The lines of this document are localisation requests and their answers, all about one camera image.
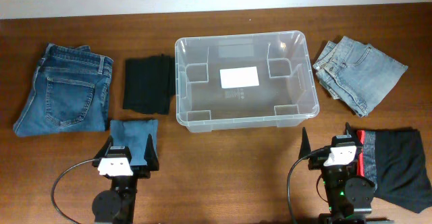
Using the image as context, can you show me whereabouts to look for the dark blue folded jeans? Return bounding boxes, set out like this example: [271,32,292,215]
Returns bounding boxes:
[13,43,113,137]

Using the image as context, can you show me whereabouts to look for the white label in bin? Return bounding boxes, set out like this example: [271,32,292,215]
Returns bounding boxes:
[220,67,259,89]

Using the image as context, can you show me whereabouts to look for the small teal blue cloth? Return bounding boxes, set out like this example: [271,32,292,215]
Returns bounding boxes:
[110,119,159,167]

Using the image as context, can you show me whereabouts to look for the clear plastic storage bin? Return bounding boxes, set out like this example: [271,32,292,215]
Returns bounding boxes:
[175,30,320,133]

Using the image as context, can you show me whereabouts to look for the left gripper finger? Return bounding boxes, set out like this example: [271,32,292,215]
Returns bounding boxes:
[94,136,113,159]
[144,134,159,171]

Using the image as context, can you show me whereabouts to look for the black shorts red waistband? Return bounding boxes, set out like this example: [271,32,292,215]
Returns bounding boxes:
[356,130,431,214]

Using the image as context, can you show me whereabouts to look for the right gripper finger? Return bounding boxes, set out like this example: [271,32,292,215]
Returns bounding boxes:
[298,127,311,159]
[345,122,362,146]

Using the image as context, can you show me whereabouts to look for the black cloth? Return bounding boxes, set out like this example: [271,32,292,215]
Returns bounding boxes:
[123,54,176,115]

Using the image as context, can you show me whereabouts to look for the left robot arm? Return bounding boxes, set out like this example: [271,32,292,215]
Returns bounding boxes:
[92,134,159,224]

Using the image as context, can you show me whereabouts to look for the light blue denim shorts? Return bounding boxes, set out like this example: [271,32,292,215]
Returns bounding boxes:
[313,36,408,117]

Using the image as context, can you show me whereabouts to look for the right black cable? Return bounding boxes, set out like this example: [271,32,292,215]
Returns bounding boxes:
[286,148,330,224]

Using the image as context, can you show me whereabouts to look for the left black cable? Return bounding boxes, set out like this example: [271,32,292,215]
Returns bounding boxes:
[51,158,102,224]

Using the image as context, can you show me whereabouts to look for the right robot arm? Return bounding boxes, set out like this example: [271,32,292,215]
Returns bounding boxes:
[298,123,393,224]

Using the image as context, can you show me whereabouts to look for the black cable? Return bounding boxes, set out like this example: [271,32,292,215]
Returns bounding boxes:
[286,148,330,224]
[51,158,102,224]

